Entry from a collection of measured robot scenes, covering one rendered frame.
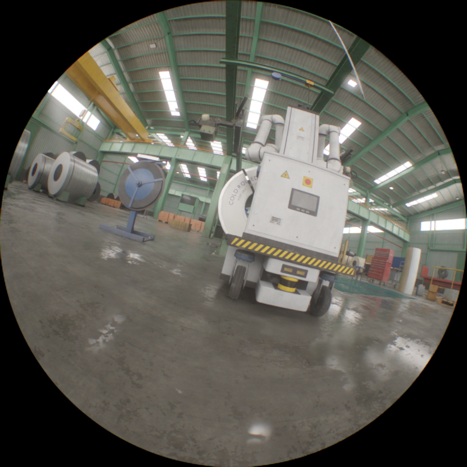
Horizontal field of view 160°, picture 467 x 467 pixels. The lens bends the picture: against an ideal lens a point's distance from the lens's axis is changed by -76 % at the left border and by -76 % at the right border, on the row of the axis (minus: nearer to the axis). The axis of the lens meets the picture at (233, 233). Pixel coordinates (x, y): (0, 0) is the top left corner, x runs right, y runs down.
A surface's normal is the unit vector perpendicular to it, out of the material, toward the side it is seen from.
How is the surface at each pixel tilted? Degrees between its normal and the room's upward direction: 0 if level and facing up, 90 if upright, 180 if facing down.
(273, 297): 90
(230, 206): 90
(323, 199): 90
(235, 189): 90
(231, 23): 180
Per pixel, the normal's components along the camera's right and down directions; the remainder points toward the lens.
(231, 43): -0.25, 0.97
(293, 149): -0.10, -0.05
